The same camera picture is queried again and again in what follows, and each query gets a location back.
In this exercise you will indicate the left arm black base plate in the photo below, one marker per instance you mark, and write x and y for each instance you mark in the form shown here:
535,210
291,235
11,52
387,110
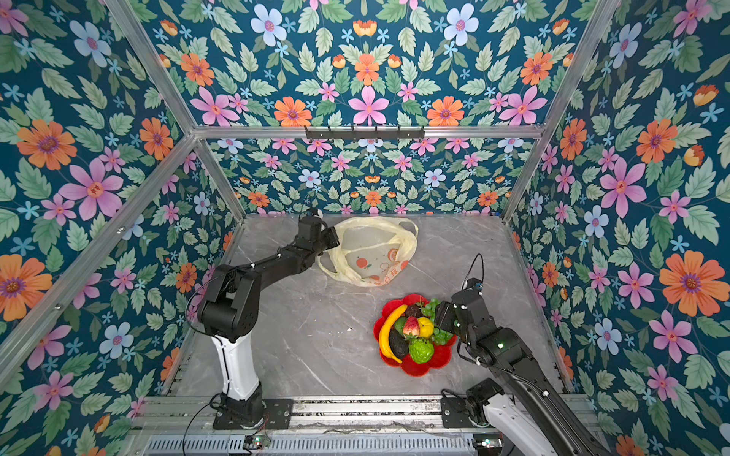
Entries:
234,415

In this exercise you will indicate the yellowish translucent plastic bag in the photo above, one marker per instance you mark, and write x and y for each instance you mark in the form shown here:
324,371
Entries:
372,251

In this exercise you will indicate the red flower-shaped plastic plate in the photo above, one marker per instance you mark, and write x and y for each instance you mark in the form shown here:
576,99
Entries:
443,354

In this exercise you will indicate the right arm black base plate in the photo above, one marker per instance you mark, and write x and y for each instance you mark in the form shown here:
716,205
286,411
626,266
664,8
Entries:
456,411

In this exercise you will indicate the black hook rail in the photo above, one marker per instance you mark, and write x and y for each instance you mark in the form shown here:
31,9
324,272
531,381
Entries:
357,133

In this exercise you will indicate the aluminium frame rail base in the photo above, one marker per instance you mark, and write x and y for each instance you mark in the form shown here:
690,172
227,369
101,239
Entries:
321,425

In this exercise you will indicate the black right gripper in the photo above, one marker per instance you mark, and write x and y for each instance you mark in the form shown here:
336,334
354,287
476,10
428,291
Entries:
448,313

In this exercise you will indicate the light green custard apple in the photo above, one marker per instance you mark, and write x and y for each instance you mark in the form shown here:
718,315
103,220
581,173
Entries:
421,351

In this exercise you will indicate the dark green avocado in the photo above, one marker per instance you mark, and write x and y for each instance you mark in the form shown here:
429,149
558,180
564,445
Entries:
400,324

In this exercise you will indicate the yellow bumpy fruit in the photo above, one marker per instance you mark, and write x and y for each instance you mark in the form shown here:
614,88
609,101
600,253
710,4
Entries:
426,327

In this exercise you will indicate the green grape bunch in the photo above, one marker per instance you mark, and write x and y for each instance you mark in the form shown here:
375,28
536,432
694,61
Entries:
440,337

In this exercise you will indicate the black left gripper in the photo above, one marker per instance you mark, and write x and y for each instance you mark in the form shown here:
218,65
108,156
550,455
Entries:
331,235

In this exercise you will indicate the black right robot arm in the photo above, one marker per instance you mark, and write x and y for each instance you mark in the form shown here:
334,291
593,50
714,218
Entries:
517,399

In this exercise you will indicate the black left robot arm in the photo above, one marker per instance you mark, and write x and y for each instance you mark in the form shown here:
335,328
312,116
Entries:
231,306

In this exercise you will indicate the yellow banana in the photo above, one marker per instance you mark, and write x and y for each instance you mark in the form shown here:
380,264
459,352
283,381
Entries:
384,334

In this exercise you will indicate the dark rough avocado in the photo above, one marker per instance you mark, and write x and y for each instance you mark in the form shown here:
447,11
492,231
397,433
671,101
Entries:
398,344

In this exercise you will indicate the dark brown fruit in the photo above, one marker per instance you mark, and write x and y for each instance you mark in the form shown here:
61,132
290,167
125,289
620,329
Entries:
414,311

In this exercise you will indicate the red fruit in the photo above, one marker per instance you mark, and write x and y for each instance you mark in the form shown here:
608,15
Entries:
411,328

